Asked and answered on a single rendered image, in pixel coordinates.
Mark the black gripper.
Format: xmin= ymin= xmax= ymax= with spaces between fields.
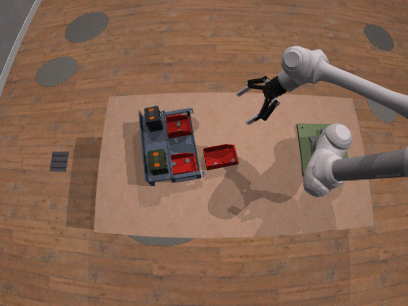
xmin=236 ymin=76 xmax=287 ymax=125

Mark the red bin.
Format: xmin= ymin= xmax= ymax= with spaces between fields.
xmin=171 ymin=153 xmax=198 ymax=175
xmin=203 ymin=144 xmax=239 ymax=170
xmin=166 ymin=114 xmax=192 ymax=139

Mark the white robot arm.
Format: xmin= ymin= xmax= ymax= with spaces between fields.
xmin=278 ymin=46 xmax=408 ymax=197

